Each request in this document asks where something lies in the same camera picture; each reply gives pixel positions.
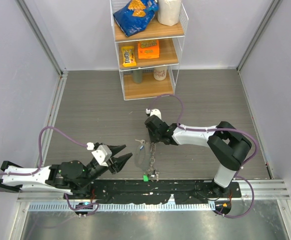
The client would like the white slotted cable duct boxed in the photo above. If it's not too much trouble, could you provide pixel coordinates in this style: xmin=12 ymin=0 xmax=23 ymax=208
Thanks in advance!
xmin=28 ymin=201 xmax=215 ymax=212

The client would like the grey green can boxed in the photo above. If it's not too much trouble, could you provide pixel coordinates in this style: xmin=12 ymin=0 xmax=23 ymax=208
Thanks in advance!
xmin=132 ymin=69 xmax=143 ymax=84

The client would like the silver key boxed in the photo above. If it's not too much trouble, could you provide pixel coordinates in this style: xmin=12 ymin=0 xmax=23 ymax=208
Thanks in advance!
xmin=135 ymin=139 xmax=146 ymax=145

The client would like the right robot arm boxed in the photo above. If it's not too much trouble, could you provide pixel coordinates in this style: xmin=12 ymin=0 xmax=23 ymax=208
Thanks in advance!
xmin=144 ymin=115 xmax=252 ymax=197

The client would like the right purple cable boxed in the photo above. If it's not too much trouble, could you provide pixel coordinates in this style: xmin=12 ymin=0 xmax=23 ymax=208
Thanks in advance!
xmin=150 ymin=94 xmax=258 ymax=219

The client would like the green key tag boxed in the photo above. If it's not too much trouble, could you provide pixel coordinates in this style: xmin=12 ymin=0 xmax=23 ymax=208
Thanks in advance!
xmin=143 ymin=174 xmax=149 ymax=182

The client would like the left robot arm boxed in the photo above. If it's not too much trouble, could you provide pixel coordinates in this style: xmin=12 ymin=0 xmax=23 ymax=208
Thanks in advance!
xmin=0 ymin=142 xmax=133 ymax=199

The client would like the white paper towel roll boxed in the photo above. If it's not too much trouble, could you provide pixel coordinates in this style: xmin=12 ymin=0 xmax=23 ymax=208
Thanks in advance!
xmin=157 ymin=0 xmax=182 ymax=27

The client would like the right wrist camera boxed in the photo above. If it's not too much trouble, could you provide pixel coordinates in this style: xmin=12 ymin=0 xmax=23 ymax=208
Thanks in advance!
xmin=145 ymin=108 xmax=162 ymax=122

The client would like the blue chips bag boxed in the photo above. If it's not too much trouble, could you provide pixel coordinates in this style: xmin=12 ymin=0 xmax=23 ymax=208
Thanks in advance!
xmin=113 ymin=0 xmax=159 ymax=37

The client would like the white wire shelf unit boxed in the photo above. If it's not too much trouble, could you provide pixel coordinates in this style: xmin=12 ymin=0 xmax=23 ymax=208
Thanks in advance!
xmin=111 ymin=5 xmax=189 ymax=101

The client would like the white printed cup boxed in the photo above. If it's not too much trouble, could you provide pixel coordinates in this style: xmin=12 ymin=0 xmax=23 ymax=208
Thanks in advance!
xmin=153 ymin=66 xmax=168 ymax=81

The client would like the orange snack box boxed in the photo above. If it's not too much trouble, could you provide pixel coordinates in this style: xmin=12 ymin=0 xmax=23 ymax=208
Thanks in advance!
xmin=137 ymin=39 xmax=160 ymax=59

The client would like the yellow candy bag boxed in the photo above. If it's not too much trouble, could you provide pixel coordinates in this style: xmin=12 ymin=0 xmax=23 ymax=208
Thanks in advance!
xmin=121 ymin=46 xmax=137 ymax=68

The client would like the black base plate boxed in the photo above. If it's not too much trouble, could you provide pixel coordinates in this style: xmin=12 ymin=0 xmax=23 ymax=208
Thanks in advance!
xmin=68 ymin=179 xmax=242 ymax=205

